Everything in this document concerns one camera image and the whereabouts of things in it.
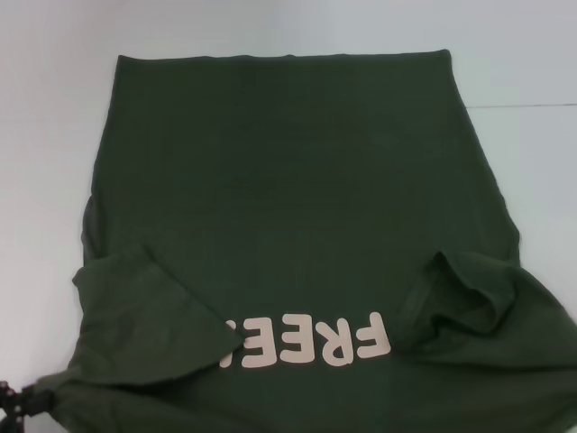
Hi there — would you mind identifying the dark green t-shirt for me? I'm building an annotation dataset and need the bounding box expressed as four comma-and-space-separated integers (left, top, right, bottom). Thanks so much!
40, 49, 577, 433

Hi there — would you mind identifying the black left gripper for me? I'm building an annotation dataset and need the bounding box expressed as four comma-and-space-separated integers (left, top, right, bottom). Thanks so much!
0, 379, 56, 433

